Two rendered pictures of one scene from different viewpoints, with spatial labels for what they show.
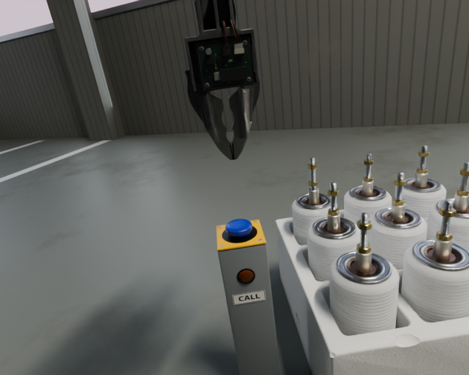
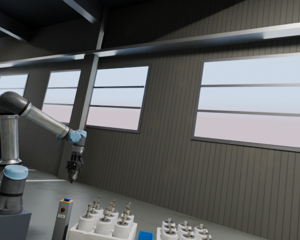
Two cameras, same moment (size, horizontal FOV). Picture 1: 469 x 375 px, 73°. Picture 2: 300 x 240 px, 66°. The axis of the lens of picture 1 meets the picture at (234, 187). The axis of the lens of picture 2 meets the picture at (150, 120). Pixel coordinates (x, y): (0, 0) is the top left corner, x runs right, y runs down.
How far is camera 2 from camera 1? 1.33 m
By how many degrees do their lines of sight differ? 31
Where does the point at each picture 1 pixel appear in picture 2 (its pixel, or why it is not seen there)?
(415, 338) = (87, 233)
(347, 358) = (72, 232)
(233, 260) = (61, 205)
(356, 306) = (80, 222)
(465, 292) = (103, 227)
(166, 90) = (102, 165)
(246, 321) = (58, 223)
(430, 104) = (211, 211)
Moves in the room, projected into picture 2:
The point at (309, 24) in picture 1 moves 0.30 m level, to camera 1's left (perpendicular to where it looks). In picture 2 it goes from (167, 158) to (147, 155)
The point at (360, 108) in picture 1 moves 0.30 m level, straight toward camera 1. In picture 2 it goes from (182, 203) to (174, 205)
